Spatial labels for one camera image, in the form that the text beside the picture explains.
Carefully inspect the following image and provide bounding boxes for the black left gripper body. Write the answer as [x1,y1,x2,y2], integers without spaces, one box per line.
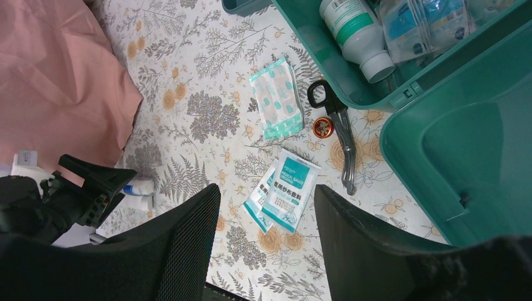
[1,176,83,245]

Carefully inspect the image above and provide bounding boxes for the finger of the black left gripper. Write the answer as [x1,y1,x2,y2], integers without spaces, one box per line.
[58,154,137,196]
[77,193,125,228]

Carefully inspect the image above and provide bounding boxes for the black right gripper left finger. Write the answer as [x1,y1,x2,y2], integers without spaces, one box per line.
[1,184,221,300]

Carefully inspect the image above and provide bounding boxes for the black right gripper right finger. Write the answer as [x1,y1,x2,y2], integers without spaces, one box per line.
[314,184,531,300]

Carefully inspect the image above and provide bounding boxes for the white medicine bottle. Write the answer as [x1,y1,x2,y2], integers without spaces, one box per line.
[319,0,395,83]

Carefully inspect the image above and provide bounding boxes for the blue packet clear bag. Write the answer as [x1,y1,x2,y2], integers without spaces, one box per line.
[375,0,477,65]

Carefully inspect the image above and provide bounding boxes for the teal medicine kit box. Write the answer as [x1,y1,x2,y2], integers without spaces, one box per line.
[275,1,531,246]

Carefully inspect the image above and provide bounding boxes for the pink hanging cloth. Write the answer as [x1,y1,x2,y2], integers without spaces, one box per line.
[1,1,142,172]

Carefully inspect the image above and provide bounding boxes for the teal medical gauze packet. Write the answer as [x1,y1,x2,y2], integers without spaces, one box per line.
[261,149,321,233]

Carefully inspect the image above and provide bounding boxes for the small red balm tin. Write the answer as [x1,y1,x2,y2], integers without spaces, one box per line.
[312,117,334,139]

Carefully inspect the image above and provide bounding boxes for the floral table cloth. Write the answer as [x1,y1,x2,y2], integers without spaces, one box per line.
[83,0,447,301]

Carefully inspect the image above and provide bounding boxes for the teal band-aid pack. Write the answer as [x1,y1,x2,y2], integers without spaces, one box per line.
[249,56,304,140]

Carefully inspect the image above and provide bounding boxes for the dark teal divided tray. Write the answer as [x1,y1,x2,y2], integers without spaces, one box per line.
[221,0,272,17]

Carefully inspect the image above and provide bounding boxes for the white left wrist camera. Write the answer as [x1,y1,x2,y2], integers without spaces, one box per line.
[10,149,53,184]

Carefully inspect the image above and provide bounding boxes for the black handled scissors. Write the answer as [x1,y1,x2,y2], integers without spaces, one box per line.
[307,80,357,196]

